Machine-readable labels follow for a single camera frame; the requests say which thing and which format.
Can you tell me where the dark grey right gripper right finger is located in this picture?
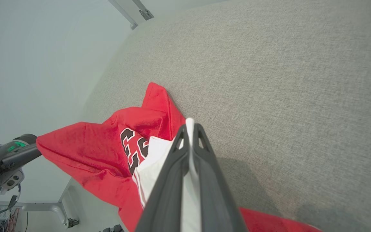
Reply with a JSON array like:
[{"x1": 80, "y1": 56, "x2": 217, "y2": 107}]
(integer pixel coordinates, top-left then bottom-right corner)
[{"x1": 192, "y1": 123, "x2": 249, "y2": 232}]

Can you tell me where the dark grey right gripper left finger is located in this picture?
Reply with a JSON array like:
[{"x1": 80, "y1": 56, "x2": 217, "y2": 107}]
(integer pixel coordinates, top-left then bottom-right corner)
[{"x1": 135, "y1": 124, "x2": 191, "y2": 232}]

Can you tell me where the red white numbered jersey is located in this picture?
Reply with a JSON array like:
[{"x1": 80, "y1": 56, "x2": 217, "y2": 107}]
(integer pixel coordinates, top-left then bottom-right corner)
[{"x1": 36, "y1": 82, "x2": 321, "y2": 232}]

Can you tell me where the small black device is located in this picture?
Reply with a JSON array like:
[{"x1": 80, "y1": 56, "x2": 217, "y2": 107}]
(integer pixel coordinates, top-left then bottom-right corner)
[{"x1": 99, "y1": 225, "x2": 125, "y2": 232}]

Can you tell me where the grey fabric sofa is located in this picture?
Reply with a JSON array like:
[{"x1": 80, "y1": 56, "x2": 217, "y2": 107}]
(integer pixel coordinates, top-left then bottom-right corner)
[{"x1": 60, "y1": 0, "x2": 371, "y2": 232}]

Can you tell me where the thin blue cable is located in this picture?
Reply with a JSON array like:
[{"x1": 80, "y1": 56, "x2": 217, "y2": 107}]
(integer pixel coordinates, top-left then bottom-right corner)
[{"x1": 0, "y1": 184, "x2": 22, "y2": 219}]

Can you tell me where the grey metal frame leg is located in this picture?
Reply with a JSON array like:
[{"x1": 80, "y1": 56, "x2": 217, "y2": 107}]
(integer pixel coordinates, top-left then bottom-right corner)
[{"x1": 0, "y1": 179, "x2": 80, "y2": 227}]

